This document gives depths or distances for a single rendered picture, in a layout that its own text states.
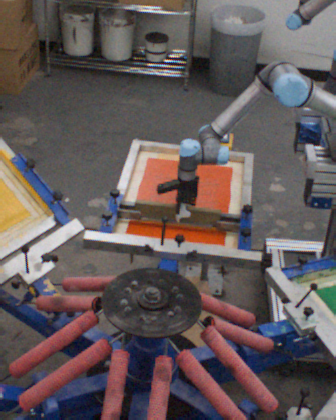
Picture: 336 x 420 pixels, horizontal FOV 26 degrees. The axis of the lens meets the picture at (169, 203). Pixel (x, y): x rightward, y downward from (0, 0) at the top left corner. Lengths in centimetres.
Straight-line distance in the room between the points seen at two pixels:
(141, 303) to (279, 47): 470
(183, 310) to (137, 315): 14
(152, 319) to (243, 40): 416
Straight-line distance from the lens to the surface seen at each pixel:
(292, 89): 269
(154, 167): 339
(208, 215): 295
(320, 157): 315
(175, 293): 218
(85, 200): 482
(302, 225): 478
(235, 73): 612
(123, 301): 213
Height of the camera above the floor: 277
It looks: 35 degrees down
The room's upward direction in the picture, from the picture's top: 4 degrees clockwise
